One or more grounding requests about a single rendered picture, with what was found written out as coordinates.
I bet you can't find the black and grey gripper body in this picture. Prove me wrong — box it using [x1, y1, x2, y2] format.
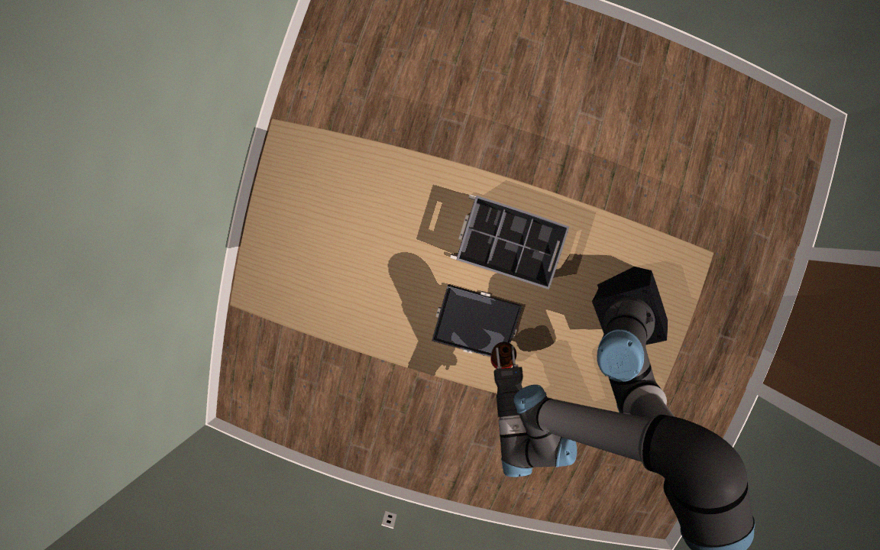
[494, 367, 526, 435]

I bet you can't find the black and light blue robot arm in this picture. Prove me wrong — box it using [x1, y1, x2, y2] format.
[500, 297, 755, 550]

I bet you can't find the brown bottle with red label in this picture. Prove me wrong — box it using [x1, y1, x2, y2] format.
[491, 342, 514, 369]

